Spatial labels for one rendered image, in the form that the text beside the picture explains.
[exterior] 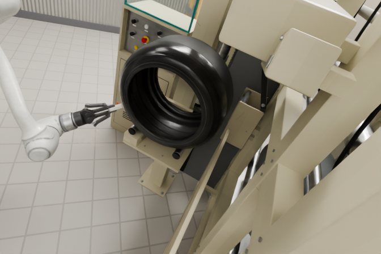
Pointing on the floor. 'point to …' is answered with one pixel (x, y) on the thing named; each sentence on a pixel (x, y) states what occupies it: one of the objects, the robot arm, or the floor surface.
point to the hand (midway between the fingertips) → (115, 107)
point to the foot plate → (155, 184)
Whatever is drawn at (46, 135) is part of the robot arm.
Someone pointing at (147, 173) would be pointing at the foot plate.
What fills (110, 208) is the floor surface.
